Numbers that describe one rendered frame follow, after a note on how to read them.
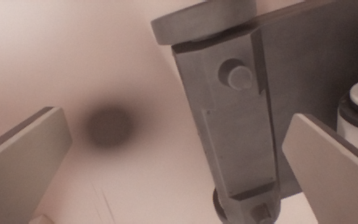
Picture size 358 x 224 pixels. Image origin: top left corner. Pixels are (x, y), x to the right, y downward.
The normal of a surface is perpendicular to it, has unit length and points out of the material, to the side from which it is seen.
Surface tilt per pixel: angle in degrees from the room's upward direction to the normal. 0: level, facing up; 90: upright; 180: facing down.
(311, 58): 0
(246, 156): 0
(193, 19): 18
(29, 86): 0
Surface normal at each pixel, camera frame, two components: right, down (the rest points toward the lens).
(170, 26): -0.57, 0.49
